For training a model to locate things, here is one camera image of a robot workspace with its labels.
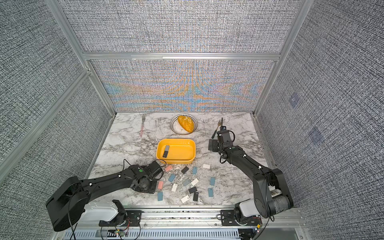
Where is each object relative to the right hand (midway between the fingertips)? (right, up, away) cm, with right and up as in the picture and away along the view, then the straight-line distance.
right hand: (218, 138), depth 90 cm
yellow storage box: (-26, -9, +9) cm, 29 cm away
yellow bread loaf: (-19, +10, +14) cm, 26 cm away
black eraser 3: (-15, -28, -7) cm, 33 cm away
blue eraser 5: (-33, -30, -10) cm, 46 cm away
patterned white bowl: (-27, +7, +19) cm, 34 cm away
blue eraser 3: (-4, -24, -4) cm, 25 cm away
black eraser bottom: (-14, -30, -11) cm, 35 cm away
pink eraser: (-29, -17, 0) cm, 34 cm away
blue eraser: (-28, -22, -3) cm, 36 cm away
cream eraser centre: (-14, -24, -5) cm, 29 cm away
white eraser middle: (-25, -27, -7) cm, 38 cm away
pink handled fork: (-53, +7, +22) cm, 58 cm away
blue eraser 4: (-6, -28, -9) cm, 30 cm away
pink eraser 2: (-33, -25, -7) cm, 42 cm away
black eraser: (-33, -9, +7) cm, 35 cm away
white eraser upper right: (-7, -17, +1) cm, 18 cm away
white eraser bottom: (-19, -31, -11) cm, 38 cm away
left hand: (-37, -28, -8) cm, 47 cm away
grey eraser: (-19, -25, -5) cm, 32 cm away
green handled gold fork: (+5, +9, +23) cm, 25 cm away
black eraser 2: (-20, -19, 0) cm, 27 cm away
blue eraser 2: (-14, -19, 0) cm, 24 cm away
